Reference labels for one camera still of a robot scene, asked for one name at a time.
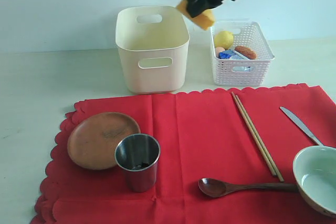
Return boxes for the steel table knife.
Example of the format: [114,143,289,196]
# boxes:
[279,106,323,146]

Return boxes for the brown egg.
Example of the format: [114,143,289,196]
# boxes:
[215,47,225,58]

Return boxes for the fried chicken nugget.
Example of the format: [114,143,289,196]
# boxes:
[235,46,258,60]

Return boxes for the stainless steel cup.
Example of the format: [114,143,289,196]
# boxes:
[114,133,161,193]

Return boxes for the pale green ceramic bowl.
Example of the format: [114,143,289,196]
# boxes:
[292,146,335,218]

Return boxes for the brown wooden plate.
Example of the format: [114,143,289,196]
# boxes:
[67,112,140,170]

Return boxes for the yellow cheese wedge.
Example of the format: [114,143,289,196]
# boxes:
[175,0,216,30]

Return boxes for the yellow lemon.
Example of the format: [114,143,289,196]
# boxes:
[214,31,234,49]

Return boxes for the blue white milk carton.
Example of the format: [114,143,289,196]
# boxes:
[217,49,252,72]

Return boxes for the dark wooden spoon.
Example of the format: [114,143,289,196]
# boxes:
[198,178,298,198]

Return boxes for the wooden chopstick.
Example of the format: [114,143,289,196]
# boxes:
[235,94,284,182]
[231,92,277,177]

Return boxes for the white perforated plastic basket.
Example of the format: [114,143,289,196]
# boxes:
[209,20,275,87]

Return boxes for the cream plastic storage bin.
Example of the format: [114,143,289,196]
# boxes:
[115,6,190,94]

